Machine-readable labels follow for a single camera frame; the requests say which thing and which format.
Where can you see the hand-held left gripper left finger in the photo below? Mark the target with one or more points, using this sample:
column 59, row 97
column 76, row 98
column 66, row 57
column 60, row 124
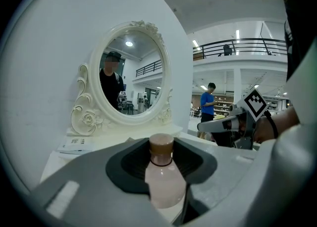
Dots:
column 89, row 186

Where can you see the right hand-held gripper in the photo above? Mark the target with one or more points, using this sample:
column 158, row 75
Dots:
column 255, row 103

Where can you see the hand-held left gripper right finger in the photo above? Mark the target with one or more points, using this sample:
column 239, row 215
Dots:
column 223, row 169

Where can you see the small pink bottle brown cap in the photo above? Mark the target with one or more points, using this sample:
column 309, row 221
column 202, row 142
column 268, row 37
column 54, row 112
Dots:
column 164, row 184

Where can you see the person's right forearm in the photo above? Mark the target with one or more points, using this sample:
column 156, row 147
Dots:
column 284, row 122

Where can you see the white table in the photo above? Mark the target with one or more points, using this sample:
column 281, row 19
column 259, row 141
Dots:
column 59, row 164

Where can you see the white paper booklet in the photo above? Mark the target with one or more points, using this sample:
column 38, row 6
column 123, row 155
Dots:
column 75, row 144

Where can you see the white ornate oval mirror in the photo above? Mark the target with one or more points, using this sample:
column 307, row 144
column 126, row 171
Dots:
column 94, row 119

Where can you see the black chair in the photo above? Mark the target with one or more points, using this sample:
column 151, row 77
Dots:
column 227, row 50

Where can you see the black balcony railing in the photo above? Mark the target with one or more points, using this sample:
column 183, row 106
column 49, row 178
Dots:
column 247, row 46

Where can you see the person's black shirt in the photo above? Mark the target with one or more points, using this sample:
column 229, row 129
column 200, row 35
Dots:
column 301, row 35

